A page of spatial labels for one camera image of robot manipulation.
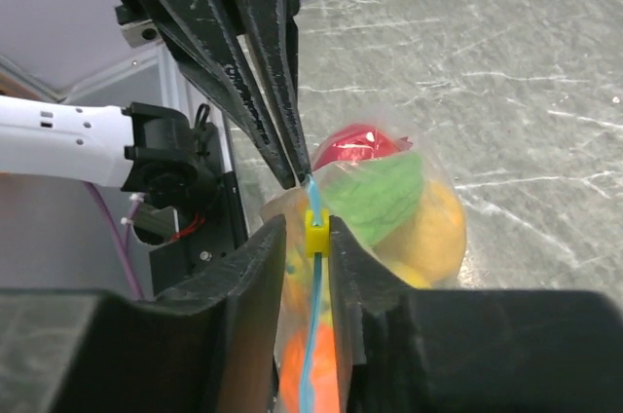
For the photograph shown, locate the yellow orange fake mango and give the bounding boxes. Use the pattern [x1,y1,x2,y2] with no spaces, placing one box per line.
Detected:
[374,181,466,289]

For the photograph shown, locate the clear zip top bag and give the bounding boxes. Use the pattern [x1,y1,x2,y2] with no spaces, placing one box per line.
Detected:
[261,122,466,412]

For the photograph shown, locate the red fake apple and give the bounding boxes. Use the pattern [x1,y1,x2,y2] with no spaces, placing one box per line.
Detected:
[311,123,413,171]

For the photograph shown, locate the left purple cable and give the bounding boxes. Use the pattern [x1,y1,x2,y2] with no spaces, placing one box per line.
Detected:
[85,181,146,301]

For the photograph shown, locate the orange fake fruit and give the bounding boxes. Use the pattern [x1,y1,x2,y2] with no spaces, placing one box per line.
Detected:
[279,323,340,413]

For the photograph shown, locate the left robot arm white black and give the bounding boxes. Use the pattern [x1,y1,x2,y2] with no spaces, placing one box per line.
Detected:
[1,0,312,217]

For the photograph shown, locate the green fake vegetable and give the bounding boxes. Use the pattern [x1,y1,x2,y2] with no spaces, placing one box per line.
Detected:
[320,152,424,246]

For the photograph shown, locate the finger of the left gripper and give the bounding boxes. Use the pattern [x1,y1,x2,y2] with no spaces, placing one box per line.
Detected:
[116,0,298,189]
[235,0,311,181]

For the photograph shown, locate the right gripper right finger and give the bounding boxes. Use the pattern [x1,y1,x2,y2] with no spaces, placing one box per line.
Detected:
[329,217,622,412]

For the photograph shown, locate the yellow bag slider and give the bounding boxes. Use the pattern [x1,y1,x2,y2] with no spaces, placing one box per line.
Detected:
[305,208,331,258]

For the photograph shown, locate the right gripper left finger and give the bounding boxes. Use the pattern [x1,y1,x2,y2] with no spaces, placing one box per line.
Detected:
[1,216,286,412]

